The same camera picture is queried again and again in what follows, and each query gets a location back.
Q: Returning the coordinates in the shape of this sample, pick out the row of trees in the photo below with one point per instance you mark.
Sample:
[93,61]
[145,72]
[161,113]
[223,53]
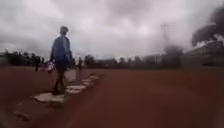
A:
[110,61]

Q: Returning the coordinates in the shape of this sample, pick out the person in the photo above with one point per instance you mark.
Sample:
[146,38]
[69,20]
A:
[37,62]
[61,53]
[79,64]

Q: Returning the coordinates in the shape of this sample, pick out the row of pale flat stones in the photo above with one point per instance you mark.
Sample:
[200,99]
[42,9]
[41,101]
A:
[76,88]

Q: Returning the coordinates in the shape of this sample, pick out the red dirt ground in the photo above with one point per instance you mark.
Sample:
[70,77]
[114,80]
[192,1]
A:
[143,100]

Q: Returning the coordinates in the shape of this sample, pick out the building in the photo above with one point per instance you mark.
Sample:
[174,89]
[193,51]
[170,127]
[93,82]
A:
[203,55]

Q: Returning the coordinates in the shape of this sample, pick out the large dark tree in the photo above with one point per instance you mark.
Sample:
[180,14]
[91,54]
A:
[210,28]

